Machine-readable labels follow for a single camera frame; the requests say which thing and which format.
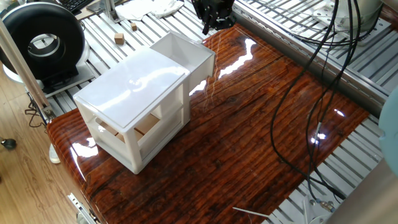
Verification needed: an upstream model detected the large black ring-shaped device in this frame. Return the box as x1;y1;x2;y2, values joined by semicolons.
0;2;86;94

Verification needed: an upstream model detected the white plastic foot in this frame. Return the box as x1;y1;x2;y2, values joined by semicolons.
49;142;62;165

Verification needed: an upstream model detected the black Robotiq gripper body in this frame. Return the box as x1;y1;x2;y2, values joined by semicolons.
191;0;236;21

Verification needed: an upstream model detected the white cable tie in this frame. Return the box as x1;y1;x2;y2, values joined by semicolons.
232;207;271;218

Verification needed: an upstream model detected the metal edge bracket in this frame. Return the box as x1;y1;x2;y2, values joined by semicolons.
67;192;102;224

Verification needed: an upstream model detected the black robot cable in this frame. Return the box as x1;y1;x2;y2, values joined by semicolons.
269;0;348;202

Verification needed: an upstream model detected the silver perforated mount plate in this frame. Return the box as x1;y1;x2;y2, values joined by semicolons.
310;0;392;47

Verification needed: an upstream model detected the grey metal table rail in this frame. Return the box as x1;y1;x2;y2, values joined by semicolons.
233;0;391;110

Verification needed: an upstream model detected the black cable with silver connector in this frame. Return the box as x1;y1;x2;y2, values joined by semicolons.
304;0;364;214

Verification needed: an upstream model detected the tall aluminium frame post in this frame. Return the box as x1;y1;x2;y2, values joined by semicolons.
0;18;57;123

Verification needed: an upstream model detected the white round base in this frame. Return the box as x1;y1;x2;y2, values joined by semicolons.
335;0;384;32

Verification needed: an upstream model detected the white device base plate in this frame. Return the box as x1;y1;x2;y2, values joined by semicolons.
2;40;97;99

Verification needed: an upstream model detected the white plastic drawer with knob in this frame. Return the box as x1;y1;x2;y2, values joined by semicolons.
149;30;216;94

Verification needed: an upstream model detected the crumpled white cloth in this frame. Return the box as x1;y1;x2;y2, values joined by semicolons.
114;0;185;22

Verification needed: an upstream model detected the short aluminium profile post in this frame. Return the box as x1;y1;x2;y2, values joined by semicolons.
104;0;121;23

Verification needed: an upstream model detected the white plastic drawer cabinet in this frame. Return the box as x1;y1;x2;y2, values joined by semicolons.
73;46;192;175

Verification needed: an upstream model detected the black caster wheel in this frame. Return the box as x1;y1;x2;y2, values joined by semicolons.
0;138;17;150

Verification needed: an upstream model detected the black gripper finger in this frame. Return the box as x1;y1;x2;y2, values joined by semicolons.
217;15;237;31
201;17;215;35

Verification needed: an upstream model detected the black computer keyboard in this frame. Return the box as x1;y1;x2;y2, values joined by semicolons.
58;0;94;15

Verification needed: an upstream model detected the tangled black cable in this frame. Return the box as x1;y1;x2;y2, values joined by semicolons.
24;93;47;128

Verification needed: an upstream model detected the glossy brown wood-grain board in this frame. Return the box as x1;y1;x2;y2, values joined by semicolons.
46;23;371;224

